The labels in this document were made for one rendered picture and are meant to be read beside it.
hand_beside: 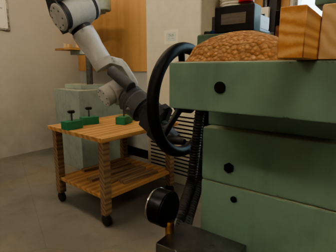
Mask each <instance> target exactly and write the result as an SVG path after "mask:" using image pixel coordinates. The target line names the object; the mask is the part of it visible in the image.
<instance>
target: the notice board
mask: <svg viewBox="0 0 336 252"><path fill-rule="evenodd" d="M0 30H3V31H10V30H11V29H10V20H9V10H8V0H0Z"/></svg>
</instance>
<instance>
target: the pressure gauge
mask: <svg viewBox="0 0 336 252"><path fill-rule="evenodd" d="M179 206H180V201H179V197H178V194H177V193H176V192H175V191H172V190H168V189H165V188H163V187H157V188H155V189H154V190H153V191H152V192H151V193H150V195H149V196H148V198H147V200H146V203H145V208H144V214H145V218H146V220H147V221H148V222H149V223H151V224H155V225H157V226H160V227H162V228H165V235H167V234H173V233H174V232H175V219H176V217H177V214H178V211H179Z"/></svg>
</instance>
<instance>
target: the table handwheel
mask: <svg viewBox="0 0 336 252"><path fill-rule="evenodd" d="M194 47H195V45H194V44H192V43H189V42H178V43H175V44H173V45H171V46H170V47H168V48H167V49H166V50H165V51H164V52H163V53H162V55H161V56H160V57H159V59H158V60H157V62H156V64H155V66H154V68H153V70H152V73H151V76H150V79H149V83H148V88H147V95H146V115H147V122H148V126H149V130H150V133H151V135H152V137H153V139H154V141H155V143H156V144H157V146H158V147H159V148H160V149H161V150H162V151H163V152H164V153H166V154H167V155H169V156H172V157H183V156H186V155H188V154H190V152H191V151H190V149H191V144H192V143H191V141H192V138H191V139H190V140H189V141H188V142H187V143H186V144H184V145H181V146H175V145H173V144H171V143H170V142H169V141H168V139H167V136H168V134H169V132H170V131H171V129H172V127H173V126H174V124H175V122H176V121H177V119H178V118H179V116H180V115H181V113H193V112H194V111H195V110H191V109H181V108H173V109H174V113H173V114H172V116H171V118H170V120H169V121H168V123H167V124H166V126H165V127H164V129H162V125H161V121H160V114H159V97H160V90H161V85H162V81H163V78H164V75H165V73H166V70H167V68H168V67H169V65H170V63H171V62H172V61H173V59H175V58H176V57H177V56H178V61H179V62H185V54H187V55H190V54H191V52H192V50H193V48H194Z"/></svg>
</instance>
